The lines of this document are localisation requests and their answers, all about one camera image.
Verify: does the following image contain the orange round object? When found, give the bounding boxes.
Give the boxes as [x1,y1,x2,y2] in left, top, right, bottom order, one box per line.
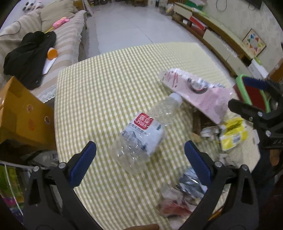
[47,47,58,60]

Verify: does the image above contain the checked tablecloth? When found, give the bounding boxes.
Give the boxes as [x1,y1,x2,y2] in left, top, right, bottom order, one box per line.
[54,42,260,230]

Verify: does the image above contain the red flat box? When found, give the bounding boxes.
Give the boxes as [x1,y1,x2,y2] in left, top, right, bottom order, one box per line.
[189,16,208,31]

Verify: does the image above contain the thin black cable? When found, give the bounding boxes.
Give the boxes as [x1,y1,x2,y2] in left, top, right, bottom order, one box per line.
[9,20,22,36]

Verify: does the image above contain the long television cabinet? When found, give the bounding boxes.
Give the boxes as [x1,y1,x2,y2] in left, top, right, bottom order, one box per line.
[172,2,257,78]

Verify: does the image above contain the dark brown carton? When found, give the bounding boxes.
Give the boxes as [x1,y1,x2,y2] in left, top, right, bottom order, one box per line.
[191,107,221,142]

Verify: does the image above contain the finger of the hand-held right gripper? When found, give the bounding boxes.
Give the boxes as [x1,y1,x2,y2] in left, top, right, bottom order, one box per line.
[242,76,283,99]
[228,99,283,136]

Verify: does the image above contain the wooden side table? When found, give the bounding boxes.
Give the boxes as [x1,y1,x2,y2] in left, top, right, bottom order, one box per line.
[0,76,57,151]

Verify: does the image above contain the beige cushion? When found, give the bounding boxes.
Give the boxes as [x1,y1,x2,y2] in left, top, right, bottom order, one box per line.
[40,0,77,27]

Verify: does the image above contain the black jacket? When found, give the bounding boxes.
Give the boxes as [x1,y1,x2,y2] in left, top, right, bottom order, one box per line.
[3,31,57,90]

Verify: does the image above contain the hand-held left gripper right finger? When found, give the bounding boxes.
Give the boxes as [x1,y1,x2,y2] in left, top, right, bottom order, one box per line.
[184,140,259,230]

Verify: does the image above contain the panda plush toy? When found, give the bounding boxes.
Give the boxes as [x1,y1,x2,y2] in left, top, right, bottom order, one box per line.
[23,0,43,11]

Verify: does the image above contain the pink plush toy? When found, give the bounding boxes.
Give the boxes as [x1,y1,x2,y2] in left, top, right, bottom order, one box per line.
[53,17,70,28]

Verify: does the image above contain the checkers game board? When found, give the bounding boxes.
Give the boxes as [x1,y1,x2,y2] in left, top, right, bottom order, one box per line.
[242,28,267,59]

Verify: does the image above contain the open white green box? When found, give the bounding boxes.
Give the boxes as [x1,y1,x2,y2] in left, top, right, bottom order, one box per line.
[184,0,207,10]

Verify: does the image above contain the clear plastic bottle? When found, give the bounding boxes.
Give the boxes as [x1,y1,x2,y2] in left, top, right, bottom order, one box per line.
[110,93,183,172]

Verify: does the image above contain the yellow white box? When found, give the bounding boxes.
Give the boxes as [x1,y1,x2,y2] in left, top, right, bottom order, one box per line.
[218,117,249,152]

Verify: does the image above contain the clear red wrapper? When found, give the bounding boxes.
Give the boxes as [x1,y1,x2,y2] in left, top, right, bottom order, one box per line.
[158,183,199,218]

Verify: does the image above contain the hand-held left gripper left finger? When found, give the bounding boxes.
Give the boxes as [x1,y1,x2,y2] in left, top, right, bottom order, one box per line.
[23,141,97,230]

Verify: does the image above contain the pink paper package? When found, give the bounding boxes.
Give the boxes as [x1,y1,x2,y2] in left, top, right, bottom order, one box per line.
[158,68,232,124]

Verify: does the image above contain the striped sofa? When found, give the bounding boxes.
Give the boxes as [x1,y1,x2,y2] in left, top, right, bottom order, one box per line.
[0,0,88,104]

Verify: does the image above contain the white cardboard box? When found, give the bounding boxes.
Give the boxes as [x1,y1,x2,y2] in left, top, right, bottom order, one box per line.
[248,59,269,77]

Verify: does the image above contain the silver black wrapper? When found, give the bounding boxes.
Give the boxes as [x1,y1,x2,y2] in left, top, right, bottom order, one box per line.
[177,169,208,199]

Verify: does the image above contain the person's right hand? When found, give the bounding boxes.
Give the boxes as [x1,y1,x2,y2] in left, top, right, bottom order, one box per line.
[268,150,282,166]

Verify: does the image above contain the large red bin green rim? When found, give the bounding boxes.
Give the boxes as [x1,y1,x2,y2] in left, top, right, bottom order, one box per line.
[233,75,271,113]

